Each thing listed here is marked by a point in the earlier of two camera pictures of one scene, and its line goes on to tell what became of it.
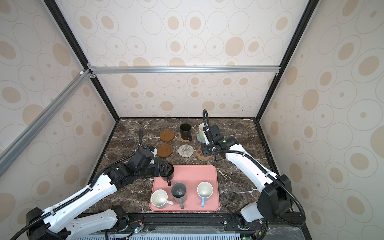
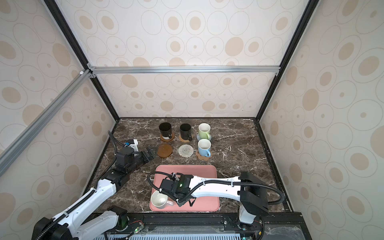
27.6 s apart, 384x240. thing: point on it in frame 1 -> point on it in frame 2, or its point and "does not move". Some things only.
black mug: x=169 y=177 -> x=165 y=128
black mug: x=185 y=130 does not move
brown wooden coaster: x=164 y=150 does not move
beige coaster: x=185 y=150 does not move
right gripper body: x=212 y=145 -> x=173 y=198
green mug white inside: x=200 y=131 does not move
